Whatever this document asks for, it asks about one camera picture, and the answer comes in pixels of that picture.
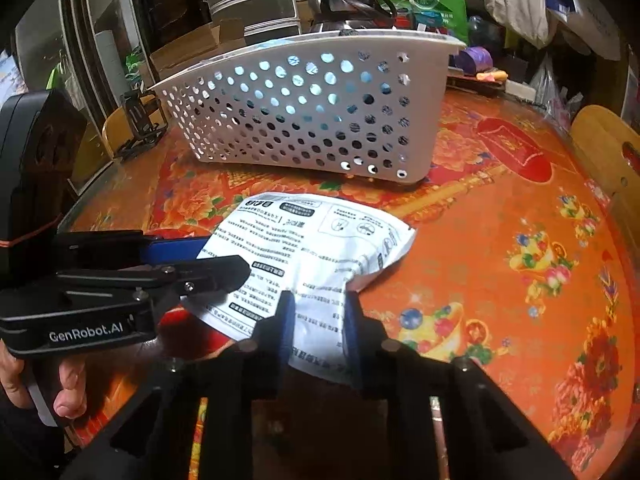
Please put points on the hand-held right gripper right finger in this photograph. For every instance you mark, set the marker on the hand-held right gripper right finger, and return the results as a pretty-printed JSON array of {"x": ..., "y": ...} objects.
[{"x": 352, "y": 325}]

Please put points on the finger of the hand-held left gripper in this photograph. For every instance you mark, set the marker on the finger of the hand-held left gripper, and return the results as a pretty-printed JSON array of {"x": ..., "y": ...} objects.
[
  {"x": 215, "y": 275},
  {"x": 175, "y": 249}
]

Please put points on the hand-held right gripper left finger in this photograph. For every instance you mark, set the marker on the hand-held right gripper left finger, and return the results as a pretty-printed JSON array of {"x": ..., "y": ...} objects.
[{"x": 287, "y": 325}]

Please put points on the white printed plastic packet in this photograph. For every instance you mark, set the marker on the white printed plastic packet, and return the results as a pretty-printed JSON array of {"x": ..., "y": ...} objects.
[{"x": 310, "y": 245}]

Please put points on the white perforated plastic basket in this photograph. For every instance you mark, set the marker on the white perforated plastic basket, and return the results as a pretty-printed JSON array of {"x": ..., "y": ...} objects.
[{"x": 300, "y": 110}]

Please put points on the person's left hand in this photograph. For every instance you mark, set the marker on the person's left hand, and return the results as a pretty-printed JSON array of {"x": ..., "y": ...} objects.
[{"x": 70, "y": 385}]

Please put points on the wooden chair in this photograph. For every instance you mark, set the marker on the wooden chair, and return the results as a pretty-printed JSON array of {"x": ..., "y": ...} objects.
[
  {"x": 112, "y": 130},
  {"x": 595, "y": 135}
]

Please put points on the black folding stand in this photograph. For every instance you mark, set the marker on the black folding stand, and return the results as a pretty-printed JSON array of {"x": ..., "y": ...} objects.
[{"x": 142, "y": 120}]

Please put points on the open cardboard box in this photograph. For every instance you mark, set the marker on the open cardboard box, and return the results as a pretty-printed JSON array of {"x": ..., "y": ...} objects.
[{"x": 190, "y": 47}]

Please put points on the dark mirrored wardrobe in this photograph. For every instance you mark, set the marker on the dark mirrored wardrobe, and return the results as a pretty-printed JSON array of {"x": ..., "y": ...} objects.
[{"x": 170, "y": 0}]

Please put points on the stacked grey round containers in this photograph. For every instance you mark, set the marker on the stacked grey round containers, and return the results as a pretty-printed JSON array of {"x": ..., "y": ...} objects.
[{"x": 250, "y": 5}]

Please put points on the clear plastic bag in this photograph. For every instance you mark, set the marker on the clear plastic bag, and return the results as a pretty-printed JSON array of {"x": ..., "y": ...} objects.
[{"x": 555, "y": 90}]

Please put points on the green shopping bag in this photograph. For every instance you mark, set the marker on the green shopping bag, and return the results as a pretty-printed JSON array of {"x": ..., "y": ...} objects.
[{"x": 435, "y": 5}]

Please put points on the beige tote bag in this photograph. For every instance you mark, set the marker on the beige tote bag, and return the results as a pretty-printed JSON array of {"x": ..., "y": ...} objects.
[{"x": 520, "y": 5}]

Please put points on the white tote bag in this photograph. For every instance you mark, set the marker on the white tote bag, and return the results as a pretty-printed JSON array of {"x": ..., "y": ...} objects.
[{"x": 595, "y": 25}]

